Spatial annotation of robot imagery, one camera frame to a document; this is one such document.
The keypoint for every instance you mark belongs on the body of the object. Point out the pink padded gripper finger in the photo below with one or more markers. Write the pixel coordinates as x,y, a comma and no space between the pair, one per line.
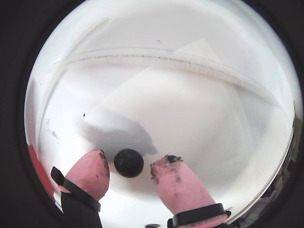
183,190
88,175

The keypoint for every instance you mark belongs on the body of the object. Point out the small dark blueberry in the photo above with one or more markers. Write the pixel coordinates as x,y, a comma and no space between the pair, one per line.
129,163

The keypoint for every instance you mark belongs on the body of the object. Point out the red collapsible silicone cup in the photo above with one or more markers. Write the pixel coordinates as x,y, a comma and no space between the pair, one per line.
39,171

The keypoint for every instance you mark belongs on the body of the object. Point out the large white paper sheet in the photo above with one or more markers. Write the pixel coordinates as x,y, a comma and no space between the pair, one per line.
166,107

